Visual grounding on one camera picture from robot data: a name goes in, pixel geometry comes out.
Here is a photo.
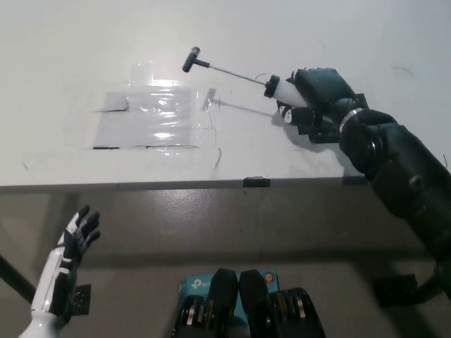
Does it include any teal router box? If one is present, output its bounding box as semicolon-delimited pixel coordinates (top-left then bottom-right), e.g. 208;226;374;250
176;271;281;327

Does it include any black patterned floor plate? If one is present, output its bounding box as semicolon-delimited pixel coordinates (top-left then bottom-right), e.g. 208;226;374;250
71;282;93;315

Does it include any black tape strip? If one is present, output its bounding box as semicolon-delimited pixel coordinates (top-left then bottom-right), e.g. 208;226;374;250
242;175;271;189

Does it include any right robot hand black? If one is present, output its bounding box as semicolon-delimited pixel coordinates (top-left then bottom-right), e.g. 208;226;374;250
276;65;363;127

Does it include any black table leg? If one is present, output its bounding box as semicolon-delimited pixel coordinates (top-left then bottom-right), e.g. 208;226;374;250
0;252;39;304

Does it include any small white air pump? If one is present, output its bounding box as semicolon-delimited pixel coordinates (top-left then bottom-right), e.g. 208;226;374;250
182;46;309;108

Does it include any clear plastic film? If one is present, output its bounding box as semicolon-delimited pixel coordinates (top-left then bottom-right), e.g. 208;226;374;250
83;63;218;158

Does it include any black marker mat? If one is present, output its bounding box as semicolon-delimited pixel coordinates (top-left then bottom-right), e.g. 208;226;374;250
297;92;368;144

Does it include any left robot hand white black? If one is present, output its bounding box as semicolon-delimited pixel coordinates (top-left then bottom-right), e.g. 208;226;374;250
30;205;102;318

